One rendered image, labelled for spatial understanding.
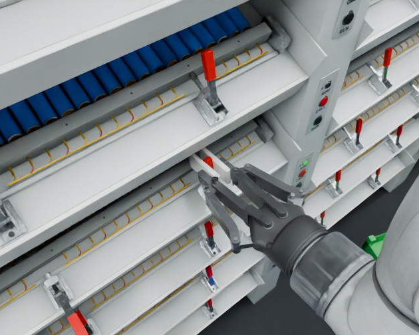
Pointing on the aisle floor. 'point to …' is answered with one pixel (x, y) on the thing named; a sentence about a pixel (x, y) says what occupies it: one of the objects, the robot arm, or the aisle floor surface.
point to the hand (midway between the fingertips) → (209, 167)
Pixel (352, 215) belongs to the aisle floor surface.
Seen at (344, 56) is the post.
